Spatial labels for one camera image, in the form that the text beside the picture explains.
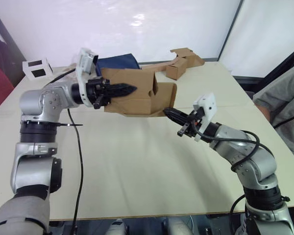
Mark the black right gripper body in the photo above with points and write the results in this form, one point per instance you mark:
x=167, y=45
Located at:
x=189, y=124

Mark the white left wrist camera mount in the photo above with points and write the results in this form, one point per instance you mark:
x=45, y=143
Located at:
x=82, y=73

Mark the grey rounded shape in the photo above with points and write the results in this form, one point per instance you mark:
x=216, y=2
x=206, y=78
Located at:
x=178, y=227
x=116, y=227

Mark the person in grey shirt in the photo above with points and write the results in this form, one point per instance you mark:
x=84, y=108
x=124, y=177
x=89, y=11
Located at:
x=284, y=98

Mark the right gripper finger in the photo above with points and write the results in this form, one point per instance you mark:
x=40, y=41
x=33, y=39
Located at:
x=177, y=112
x=177, y=118

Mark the dark partition frame post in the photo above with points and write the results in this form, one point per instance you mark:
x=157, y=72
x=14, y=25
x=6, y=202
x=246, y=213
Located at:
x=231, y=29

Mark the red chair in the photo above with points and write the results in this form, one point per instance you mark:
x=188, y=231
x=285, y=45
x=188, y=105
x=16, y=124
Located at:
x=0, y=85

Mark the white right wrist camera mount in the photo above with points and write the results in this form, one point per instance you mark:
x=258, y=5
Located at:
x=207, y=104

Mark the white cube with black squares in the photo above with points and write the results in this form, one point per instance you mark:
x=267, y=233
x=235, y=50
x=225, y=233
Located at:
x=27, y=69

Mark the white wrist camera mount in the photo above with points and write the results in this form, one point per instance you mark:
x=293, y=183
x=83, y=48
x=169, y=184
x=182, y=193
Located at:
x=82, y=73
x=207, y=104

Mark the dark blue cloth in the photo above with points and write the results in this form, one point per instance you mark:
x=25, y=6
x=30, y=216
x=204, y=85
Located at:
x=117, y=62

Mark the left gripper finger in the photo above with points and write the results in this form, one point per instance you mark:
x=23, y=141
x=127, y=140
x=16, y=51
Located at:
x=122, y=87
x=120, y=93

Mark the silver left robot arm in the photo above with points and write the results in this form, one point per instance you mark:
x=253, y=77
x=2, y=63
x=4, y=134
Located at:
x=31, y=102

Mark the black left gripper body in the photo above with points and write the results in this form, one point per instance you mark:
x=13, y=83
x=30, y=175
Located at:
x=94, y=89

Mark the small closed cardboard box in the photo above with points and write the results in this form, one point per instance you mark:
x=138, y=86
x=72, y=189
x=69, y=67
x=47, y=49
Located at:
x=175, y=69

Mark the unfolded flat cardboard carton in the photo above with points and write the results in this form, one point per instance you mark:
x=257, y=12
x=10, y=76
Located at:
x=194, y=60

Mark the small cardboard box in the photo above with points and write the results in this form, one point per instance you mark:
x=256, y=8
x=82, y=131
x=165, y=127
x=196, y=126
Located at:
x=132, y=102
x=175, y=69

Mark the black zip tie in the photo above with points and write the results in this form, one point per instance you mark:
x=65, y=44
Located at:
x=63, y=125

